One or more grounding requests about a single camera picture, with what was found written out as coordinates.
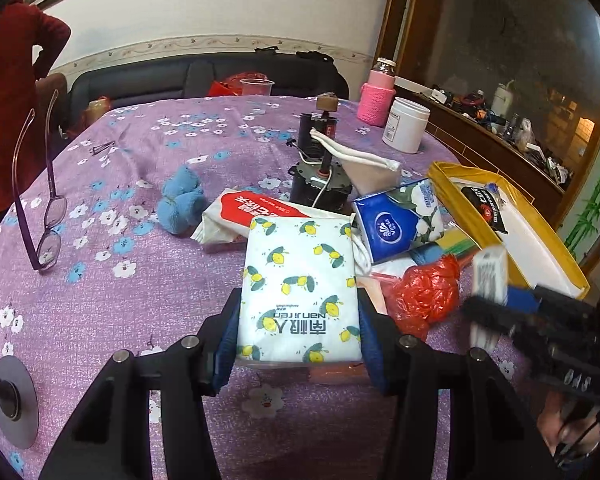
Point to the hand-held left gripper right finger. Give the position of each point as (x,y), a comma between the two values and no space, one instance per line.
(375,355)

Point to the black sofa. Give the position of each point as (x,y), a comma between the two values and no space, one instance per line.
(145,77)

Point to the black packet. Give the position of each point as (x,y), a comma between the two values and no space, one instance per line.
(485,207)

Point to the yellow box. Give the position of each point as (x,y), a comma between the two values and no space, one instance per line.
(530,240)

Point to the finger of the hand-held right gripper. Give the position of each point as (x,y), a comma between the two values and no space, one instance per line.
(525,299)
(505,322)

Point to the small white tissue pack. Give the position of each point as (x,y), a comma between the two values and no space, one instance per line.
(490,270)

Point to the black device with wooden knob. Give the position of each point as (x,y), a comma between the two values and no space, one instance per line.
(312,130)

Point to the purple floral tablecloth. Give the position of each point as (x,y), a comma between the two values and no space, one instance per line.
(155,285)

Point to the person's right hand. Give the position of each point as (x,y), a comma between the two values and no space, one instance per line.
(552,425)

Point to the white plastic jar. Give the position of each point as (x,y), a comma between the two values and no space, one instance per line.
(405,125)

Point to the black bag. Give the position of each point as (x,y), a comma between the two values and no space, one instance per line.
(315,57)

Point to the yellow green sponge pack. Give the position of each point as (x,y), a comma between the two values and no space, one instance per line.
(460,245)

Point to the blue towel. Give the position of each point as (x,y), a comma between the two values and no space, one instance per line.
(180,200)

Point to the black hair clip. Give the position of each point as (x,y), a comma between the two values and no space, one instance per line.
(102,148)

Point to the wooden cabinet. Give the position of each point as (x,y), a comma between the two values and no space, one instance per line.
(480,130)

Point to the blue floral tissue pack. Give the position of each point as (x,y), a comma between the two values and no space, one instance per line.
(395,225)

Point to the red plastic bag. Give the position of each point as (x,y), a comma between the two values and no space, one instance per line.
(420,295)

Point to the lemon print tissue pack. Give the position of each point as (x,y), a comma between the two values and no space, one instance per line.
(300,285)

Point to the grey disc with black clamp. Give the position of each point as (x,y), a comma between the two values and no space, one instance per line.
(22,375)

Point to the bottle with pink knitted sleeve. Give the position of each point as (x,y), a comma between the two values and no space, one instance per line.
(375,102)

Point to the clear plastic cup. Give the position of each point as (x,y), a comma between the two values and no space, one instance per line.
(256,89)

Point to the orange lidded jar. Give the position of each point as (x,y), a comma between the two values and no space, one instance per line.
(99,109)

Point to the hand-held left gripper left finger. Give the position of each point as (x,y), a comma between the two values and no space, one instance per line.
(227,350)

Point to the purple eyeglasses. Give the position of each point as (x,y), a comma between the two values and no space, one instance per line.
(50,250)

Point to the red white tissue pack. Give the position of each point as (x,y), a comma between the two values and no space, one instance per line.
(240,210)

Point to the black electric motor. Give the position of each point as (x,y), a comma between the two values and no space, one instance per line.
(305,185)

